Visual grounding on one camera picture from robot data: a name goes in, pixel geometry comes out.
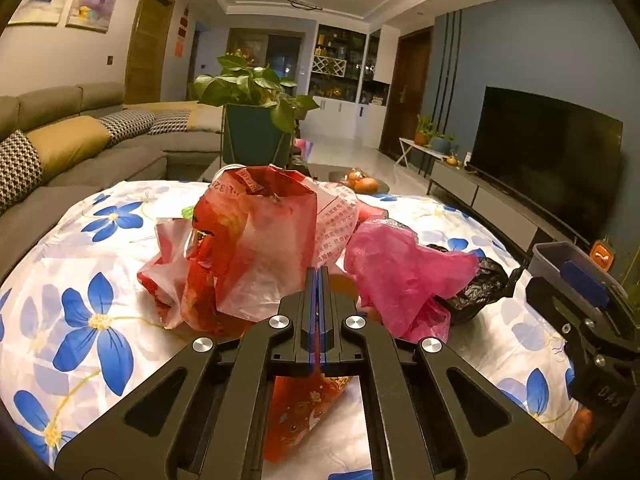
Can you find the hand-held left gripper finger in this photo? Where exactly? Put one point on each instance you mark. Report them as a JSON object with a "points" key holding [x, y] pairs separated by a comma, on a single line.
{"points": [[314, 310], [322, 310]]}

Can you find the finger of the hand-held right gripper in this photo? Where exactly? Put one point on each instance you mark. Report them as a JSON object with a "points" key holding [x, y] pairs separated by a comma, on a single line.
{"points": [[555, 305], [582, 282]]}

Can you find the grey trash bin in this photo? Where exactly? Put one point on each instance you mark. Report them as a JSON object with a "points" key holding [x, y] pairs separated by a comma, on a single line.
{"points": [[550, 255]]}

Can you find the pink plastic bag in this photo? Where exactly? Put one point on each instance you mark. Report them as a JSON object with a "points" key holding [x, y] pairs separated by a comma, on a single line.
{"points": [[400, 270]]}

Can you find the red gold printed bag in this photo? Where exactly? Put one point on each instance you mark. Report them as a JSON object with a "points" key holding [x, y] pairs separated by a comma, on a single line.
{"points": [[300, 410]]}

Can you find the red translucent plastic bag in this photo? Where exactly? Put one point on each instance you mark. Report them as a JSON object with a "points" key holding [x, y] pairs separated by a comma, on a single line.
{"points": [[235, 240]]}

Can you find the green foam net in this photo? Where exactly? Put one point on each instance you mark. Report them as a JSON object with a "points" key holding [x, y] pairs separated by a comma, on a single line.
{"points": [[187, 211]]}

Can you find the person's right hand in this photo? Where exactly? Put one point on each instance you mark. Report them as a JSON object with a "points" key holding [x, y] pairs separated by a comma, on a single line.
{"points": [[582, 422]]}

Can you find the orange box-shaped clock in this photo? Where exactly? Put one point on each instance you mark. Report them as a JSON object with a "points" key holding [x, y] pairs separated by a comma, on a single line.
{"points": [[602, 257]]}

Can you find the black plastic bag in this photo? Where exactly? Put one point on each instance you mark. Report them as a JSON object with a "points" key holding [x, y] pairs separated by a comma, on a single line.
{"points": [[480, 285]]}

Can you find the white bag with red print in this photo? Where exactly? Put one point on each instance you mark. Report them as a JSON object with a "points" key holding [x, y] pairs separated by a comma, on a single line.
{"points": [[337, 220]]}

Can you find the black flat television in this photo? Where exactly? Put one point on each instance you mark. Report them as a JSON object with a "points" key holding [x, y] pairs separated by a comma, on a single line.
{"points": [[545, 160]]}

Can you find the orange fruit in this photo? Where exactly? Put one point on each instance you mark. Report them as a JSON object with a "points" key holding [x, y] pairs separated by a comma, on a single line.
{"points": [[354, 176], [369, 186]]}

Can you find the dark glass coffee table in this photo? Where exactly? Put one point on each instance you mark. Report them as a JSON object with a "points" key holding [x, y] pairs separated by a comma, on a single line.
{"points": [[330, 170]]}

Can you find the grey television cabinet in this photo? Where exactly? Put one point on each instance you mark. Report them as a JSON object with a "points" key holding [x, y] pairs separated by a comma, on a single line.
{"points": [[475, 185]]}

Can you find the pink bag on floor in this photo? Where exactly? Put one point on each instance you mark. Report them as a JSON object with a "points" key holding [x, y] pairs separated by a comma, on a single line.
{"points": [[302, 149]]}

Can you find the small orange ornament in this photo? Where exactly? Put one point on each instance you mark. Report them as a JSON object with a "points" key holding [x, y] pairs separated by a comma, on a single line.
{"points": [[452, 161]]}

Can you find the white folding side table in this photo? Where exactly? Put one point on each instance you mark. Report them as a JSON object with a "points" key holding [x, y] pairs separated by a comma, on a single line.
{"points": [[415, 146]]}

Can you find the potted green leafy plant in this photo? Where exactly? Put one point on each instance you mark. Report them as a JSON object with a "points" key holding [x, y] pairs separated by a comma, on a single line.
{"points": [[257, 130]]}

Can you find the plant in blue pot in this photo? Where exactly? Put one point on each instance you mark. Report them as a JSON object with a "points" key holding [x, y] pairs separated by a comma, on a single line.
{"points": [[442, 144]]}

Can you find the plant in orange pot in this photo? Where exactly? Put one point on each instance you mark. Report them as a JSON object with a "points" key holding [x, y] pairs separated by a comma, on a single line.
{"points": [[422, 132]]}

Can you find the white blue floral tablecloth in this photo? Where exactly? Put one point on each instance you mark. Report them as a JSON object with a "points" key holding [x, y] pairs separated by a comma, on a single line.
{"points": [[100, 270]]}

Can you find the white display cabinet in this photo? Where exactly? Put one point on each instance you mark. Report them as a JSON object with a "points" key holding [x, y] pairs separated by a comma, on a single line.
{"points": [[345, 85]]}

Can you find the dark wooden door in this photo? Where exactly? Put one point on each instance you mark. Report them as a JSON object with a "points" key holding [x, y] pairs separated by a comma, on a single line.
{"points": [[407, 90]]}

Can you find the grey sofa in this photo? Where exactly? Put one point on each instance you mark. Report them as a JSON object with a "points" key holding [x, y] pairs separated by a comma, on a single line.
{"points": [[135, 155]]}

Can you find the small houndstooth cushion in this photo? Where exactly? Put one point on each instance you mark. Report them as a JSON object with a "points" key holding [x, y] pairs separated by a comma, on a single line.
{"points": [[127, 125], [170, 121]]}

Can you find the dark balcony glass door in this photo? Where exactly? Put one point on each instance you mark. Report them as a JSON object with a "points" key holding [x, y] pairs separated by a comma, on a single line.
{"points": [[280, 60]]}

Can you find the mustard yellow cushion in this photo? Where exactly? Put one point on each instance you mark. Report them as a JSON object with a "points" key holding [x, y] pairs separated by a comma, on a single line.
{"points": [[70, 145]]}

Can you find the black ceiling lamp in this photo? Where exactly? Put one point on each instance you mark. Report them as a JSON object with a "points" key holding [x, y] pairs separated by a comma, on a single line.
{"points": [[304, 5]]}

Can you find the light wooden door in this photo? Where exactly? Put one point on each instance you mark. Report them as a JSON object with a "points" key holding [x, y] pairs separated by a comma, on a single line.
{"points": [[147, 45]]}

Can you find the large houndstooth cushion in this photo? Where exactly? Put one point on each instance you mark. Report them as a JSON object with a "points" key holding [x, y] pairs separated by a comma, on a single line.
{"points": [[17, 170]]}

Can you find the red wall decorations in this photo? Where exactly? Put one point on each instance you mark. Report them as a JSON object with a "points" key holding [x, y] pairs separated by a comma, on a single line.
{"points": [[182, 30]]}

